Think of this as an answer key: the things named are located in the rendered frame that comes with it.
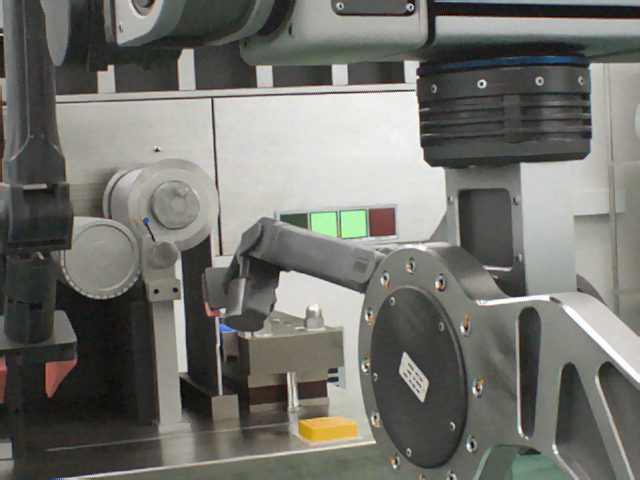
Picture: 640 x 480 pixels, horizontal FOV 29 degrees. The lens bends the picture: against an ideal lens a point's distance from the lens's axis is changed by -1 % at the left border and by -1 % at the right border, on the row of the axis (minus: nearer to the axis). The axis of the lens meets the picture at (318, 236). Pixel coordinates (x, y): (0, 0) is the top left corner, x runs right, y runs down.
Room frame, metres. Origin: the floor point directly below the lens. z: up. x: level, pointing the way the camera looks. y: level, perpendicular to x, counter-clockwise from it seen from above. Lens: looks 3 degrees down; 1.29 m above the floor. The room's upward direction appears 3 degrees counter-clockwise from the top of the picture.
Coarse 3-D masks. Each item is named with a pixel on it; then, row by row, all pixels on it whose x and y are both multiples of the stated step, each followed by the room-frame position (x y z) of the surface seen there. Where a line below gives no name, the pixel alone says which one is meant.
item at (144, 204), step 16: (160, 176) 1.97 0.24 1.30; (176, 176) 1.98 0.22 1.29; (192, 176) 1.98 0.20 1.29; (144, 192) 1.96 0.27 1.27; (144, 208) 1.96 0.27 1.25; (208, 208) 1.99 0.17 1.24; (144, 224) 1.96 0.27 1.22; (160, 224) 1.97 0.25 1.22; (192, 224) 1.98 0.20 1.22; (176, 240) 1.97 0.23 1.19
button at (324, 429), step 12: (300, 420) 1.83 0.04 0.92; (312, 420) 1.82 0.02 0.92; (324, 420) 1.82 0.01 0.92; (336, 420) 1.81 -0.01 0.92; (348, 420) 1.81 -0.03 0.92; (300, 432) 1.82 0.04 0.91; (312, 432) 1.77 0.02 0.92; (324, 432) 1.77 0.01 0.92; (336, 432) 1.78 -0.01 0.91; (348, 432) 1.79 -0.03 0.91
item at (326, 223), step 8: (312, 216) 2.39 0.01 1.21; (320, 216) 2.40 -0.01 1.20; (328, 216) 2.40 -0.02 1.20; (312, 224) 2.39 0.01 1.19; (320, 224) 2.40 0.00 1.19; (328, 224) 2.40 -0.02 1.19; (336, 224) 2.41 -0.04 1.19; (320, 232) 2.40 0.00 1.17; (328, 232) 2.40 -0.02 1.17; (336, 232) 2.41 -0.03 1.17
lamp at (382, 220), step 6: (372, 210) 2.43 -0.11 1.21; (378, 210) 2.44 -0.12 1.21; (384, 210) 2.44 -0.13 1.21; (390, 210) 2.44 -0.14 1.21; (372, 216) 2.43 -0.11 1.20; (378, 216) 2.44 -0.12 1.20; (384, 216) 2.44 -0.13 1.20; (390, 216) 2.44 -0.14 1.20; (372, 222) 2.43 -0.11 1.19; (378, 222) 2.44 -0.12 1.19; (384, 222) 2.44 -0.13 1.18; (390, 222) 2.44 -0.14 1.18; (372, 228) 2.43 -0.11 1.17; (378, 228) 2.44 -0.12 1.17; (384, 228) 2.44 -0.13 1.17; (390, 228) 2.44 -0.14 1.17; (372, 234) 2.43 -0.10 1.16; (378, 234) 2.44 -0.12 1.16; (384, 234) 2.44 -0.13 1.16
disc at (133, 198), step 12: (156, 168) 1.97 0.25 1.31; (168, 168) 1.98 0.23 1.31; (180, 168) 1.98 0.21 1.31; (192, 168) 1.99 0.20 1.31; (144, 180) 1.96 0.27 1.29; (204, 180) 1.99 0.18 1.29; (132, 192) 1.96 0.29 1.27; (216, 192) 2.00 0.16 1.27; (132, 204) 1.96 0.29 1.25; (216, 204) 2.00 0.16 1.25; (132, 216) 1.96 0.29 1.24; (216, 216) 2.00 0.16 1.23; (144, 228) 1.96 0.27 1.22; (204, 228) 1.99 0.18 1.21; (180, 240) 1.98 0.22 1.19; (192, 240) 1.99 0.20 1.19
